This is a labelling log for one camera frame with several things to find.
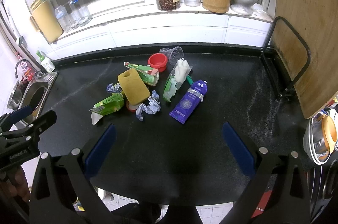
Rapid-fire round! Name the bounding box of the green plastic toy shell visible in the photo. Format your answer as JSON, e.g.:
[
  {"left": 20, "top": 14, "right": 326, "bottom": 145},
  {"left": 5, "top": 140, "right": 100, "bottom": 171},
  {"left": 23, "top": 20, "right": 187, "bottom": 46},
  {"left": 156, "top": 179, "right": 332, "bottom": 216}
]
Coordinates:
[{"left": 163, "top": 76, "right": 182, "bottom": 102}]

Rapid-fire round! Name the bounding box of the red jar lid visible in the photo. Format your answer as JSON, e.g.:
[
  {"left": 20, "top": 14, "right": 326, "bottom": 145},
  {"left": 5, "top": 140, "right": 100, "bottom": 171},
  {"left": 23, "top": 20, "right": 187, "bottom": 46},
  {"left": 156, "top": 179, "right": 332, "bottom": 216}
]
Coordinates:
[{"left": 126, "top": 101, "right": 139, "bottom": 112}]

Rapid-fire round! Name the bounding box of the chrome faucet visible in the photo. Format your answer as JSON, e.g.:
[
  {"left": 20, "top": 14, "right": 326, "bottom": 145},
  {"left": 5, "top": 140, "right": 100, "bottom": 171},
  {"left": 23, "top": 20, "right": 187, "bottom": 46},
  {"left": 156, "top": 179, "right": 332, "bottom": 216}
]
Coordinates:
[{"left": 15, "top": 58, "right": 44, "bottom": 81}]

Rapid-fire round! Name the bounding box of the clear drinking glass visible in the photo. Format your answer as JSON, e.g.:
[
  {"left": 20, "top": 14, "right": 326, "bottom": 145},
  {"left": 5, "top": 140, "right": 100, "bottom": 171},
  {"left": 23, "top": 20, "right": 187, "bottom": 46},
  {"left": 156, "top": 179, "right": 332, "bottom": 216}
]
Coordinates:
[
  {"left": 55, "top": 6, "right": 72, "bottom": 33},
  {"left": 68, "top": 0, "right": 90, "bottom": 25}
]

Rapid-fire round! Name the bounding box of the round wooden cutting board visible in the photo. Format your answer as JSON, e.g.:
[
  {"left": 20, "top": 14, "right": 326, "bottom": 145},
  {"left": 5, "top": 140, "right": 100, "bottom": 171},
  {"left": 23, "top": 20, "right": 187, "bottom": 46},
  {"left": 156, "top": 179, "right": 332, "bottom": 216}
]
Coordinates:
[{"left": 275, "top": 0, "right": 337, "bottom": 119}]

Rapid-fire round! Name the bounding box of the red silicone cup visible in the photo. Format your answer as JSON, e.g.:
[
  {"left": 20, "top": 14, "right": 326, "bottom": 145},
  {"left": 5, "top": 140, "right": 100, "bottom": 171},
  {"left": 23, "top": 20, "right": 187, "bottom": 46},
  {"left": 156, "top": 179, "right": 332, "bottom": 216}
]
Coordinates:
[{"left": 148, "top": 53, "right": 168, "bottom": 72}]

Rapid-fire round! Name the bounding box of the pill blister pack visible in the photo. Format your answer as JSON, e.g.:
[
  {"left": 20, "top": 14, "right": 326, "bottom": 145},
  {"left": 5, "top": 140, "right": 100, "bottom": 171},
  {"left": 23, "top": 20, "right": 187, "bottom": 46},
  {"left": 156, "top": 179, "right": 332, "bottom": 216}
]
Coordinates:
[{"left": 169, "top": 60, "right": 192, "bottom": 89}]

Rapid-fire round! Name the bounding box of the red snack bag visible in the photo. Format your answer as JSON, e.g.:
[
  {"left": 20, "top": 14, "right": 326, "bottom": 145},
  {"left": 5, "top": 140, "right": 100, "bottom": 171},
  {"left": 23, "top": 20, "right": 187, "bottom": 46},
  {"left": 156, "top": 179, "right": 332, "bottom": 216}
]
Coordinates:
[{"left": 19, "top": 61, "right": 35, "bottom": 81}]

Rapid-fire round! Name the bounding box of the person's left hand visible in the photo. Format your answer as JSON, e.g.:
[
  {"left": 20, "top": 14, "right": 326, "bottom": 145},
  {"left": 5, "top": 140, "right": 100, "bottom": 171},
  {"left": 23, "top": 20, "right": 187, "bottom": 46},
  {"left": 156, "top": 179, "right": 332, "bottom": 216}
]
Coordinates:
[{"left": 1, "top": 166, "right": 31, "bottom": 203}]

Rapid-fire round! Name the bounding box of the purple tube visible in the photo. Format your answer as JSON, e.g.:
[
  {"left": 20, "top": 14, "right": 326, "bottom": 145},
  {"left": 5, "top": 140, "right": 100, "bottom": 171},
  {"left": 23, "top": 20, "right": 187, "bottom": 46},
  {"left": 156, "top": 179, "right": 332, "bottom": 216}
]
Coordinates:
[{"left": 169, "top": 80, "right": 208, "bottom": 124}]

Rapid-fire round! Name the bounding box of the white crumpled tissue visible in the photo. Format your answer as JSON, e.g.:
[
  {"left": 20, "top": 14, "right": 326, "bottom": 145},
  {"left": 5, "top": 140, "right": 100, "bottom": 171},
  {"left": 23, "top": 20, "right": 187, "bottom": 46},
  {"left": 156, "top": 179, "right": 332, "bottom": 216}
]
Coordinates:
[{"left": 174, "top": 58, "right": 190, "bottom": 83}]

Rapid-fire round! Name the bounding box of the clear plastic cup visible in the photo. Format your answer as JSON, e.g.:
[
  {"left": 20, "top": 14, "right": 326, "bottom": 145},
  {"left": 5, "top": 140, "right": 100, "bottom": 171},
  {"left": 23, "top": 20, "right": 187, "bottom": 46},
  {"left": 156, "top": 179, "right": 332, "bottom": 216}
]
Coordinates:
[{"left": 159, "top": 46, "right": 184, "bottom": 65}]

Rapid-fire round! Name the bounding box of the green pump soap bottle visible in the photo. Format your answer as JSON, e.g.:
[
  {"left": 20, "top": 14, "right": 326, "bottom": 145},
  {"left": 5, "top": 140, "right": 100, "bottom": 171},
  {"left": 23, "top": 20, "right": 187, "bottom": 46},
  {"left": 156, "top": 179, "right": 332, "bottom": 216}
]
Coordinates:
[{"left": 36, "top": 50, "right": 56, "bottom": 73}]

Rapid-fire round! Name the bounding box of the steel sink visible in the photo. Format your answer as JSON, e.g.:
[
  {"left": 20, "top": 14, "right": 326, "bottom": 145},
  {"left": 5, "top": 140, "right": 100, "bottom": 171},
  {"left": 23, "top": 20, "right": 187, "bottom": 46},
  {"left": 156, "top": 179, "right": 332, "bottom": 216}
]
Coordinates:
[{"left": 7, "top": 72, "right": 58, "bottom": 128}]

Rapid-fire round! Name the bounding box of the clear drinking glass left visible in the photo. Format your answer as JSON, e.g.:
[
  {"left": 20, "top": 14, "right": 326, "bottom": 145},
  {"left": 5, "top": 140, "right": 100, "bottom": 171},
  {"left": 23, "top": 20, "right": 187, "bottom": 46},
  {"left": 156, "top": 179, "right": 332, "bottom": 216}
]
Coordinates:
[{"left": 55, "top": 6, "right": 72, "bottom": 33}]

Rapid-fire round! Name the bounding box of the green crushed carton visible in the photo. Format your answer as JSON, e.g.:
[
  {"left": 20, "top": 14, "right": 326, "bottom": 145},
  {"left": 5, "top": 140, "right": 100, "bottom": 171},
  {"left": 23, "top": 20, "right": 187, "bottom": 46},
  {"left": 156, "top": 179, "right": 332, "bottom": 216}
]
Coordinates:
[{"left": 89, "top": 93, "right": 124, "bottom": 125}]

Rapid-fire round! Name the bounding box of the blue white paper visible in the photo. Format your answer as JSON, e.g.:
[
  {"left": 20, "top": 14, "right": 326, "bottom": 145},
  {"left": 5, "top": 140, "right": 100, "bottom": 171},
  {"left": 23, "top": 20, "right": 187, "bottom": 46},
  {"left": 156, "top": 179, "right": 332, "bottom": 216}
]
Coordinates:
[{"left": 136, "top": 90, "right": 161, "bottom": 121}]

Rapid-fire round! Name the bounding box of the yellow plastic pitcher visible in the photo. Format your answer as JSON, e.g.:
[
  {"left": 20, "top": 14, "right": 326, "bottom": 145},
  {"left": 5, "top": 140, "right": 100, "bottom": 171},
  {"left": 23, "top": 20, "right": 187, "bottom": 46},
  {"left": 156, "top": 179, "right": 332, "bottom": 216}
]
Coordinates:
[{"left": 30, "top": 0, "right": 63, "bottom": 44}]

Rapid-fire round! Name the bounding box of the green patrick paper carton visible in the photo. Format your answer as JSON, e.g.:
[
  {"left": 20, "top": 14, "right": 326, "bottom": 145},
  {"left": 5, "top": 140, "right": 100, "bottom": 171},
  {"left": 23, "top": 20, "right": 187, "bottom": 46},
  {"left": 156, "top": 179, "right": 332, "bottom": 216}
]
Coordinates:
[{"left": 124, "top": 62, "right": 159, "bottom": 87}]

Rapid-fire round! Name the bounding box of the small crumpled blue wrapper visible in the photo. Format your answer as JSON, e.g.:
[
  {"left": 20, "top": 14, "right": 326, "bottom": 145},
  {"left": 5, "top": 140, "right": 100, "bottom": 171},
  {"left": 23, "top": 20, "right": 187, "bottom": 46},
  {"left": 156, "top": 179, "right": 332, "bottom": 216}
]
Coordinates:
[{"left": 106, "top": 82, "right": 123, "bottom": 93}]

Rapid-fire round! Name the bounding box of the yellow sponge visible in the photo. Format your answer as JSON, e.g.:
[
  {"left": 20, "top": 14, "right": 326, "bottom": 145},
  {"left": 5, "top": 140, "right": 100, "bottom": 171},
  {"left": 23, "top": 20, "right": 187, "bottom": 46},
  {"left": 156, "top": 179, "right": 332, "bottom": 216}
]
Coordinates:
[{"left": 117, "top": 69, "right": 151, "bottom": 105}]

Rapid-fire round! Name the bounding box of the black metal board rack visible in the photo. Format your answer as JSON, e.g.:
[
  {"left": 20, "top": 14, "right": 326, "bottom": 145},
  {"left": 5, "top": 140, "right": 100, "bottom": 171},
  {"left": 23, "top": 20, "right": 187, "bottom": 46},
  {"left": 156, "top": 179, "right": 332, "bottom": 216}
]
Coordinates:
[{"left": 260, "top": 16, "right": 312, "bottom": 99}]

